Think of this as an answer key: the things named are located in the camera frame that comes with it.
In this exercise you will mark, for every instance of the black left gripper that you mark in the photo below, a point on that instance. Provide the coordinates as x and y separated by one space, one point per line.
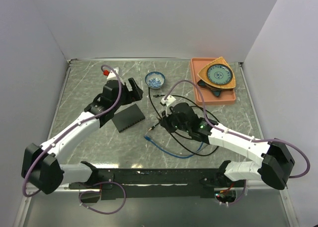
133 96

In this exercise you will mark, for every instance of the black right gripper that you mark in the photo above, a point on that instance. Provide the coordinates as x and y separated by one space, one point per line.
166 122

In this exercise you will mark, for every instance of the black network switch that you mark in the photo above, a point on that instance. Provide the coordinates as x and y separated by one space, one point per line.
128 118

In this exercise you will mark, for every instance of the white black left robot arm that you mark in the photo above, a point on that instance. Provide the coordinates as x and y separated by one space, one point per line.
42 164

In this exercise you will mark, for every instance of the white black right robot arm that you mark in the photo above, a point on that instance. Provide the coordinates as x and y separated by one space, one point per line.
269 161

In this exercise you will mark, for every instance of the blue white porcelain bowl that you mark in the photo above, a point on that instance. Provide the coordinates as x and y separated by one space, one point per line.
155 80

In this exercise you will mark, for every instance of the dark blue triangular plate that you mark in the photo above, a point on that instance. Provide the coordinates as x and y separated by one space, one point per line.
215 91

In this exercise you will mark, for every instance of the pink plastic tray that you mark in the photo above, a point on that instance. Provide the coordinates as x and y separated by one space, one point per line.
213 95

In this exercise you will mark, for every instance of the teal round patterned plate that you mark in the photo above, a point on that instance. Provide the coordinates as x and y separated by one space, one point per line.
219 74

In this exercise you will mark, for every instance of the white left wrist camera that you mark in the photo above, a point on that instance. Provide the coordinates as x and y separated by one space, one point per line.
111 74

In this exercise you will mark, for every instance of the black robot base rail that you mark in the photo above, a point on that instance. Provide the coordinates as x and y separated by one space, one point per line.
155 182

